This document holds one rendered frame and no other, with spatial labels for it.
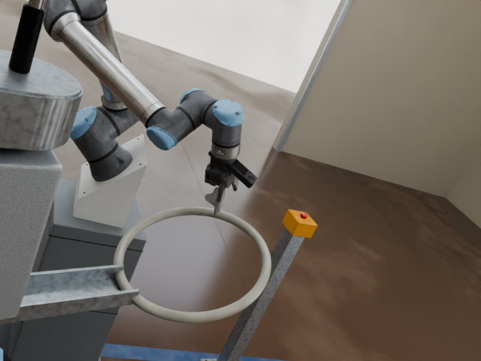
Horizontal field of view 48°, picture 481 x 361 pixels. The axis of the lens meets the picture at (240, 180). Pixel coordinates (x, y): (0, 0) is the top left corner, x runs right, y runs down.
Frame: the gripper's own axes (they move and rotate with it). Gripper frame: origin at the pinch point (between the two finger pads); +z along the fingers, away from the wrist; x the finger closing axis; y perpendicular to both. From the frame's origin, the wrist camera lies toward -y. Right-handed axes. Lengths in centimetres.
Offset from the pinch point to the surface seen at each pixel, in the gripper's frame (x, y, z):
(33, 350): 27, 79, 102
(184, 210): 5.7, 13.3, 4.8
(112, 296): 51, 10, 1
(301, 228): -65, -12, 56
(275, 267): -57, -4, 81
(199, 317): 43.1, -13.3, 4.5
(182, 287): -85, 64, 162
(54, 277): 56, 25, -3
